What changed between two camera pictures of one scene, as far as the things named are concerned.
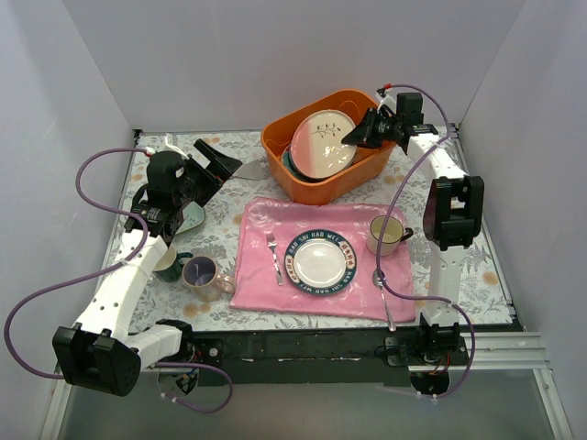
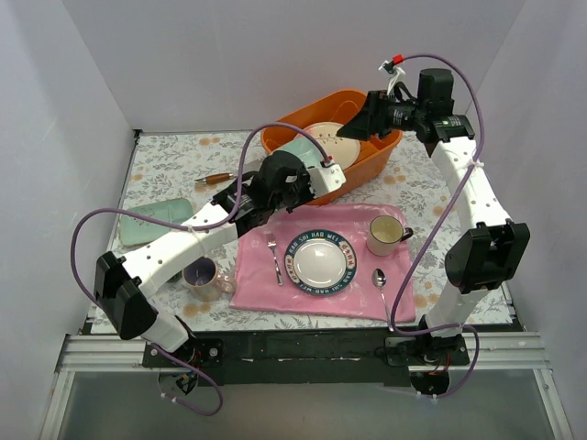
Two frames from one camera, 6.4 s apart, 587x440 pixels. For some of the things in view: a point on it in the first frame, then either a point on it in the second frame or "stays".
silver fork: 271,244 stays
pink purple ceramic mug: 200,274 stays
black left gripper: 204,170 to 302,181
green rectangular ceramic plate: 193,214 to 304,148
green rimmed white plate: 320,261 stays
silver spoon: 379,281 stays
